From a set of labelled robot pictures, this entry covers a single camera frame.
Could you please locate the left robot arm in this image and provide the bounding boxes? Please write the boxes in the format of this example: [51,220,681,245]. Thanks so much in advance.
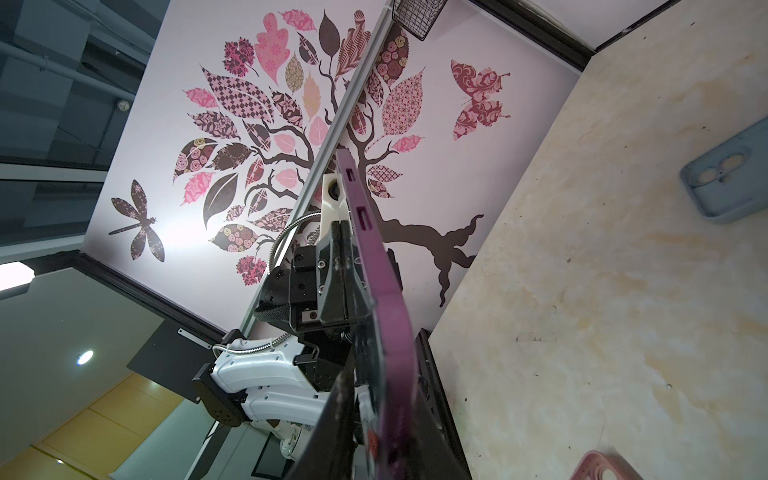
[193,220,368,460]

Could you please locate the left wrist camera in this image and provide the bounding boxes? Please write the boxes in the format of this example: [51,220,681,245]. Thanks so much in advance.
[319,173,350,239]

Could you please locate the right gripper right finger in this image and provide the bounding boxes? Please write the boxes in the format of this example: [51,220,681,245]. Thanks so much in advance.
[407,388,471,480]

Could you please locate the aluminium rail left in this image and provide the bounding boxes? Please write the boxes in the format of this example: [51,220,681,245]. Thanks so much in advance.
[185,1,393,479]

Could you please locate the light blue case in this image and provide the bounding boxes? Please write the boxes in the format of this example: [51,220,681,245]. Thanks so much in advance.
[679,119,767,224]

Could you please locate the pink phone case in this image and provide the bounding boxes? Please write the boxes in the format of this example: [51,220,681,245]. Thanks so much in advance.
[570,450,642,480]

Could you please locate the black wire basket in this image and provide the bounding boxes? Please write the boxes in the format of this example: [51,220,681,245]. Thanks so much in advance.
[392,0,447,41]

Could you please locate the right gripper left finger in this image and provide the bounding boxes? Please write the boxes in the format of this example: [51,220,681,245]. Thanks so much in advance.
[286,366,355,480]

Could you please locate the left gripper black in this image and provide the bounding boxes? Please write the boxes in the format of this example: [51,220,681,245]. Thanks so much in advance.
[254,221,373,332]

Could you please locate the black phone purple edge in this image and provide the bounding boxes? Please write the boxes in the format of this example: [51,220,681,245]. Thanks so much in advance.
[336,148,417,479]

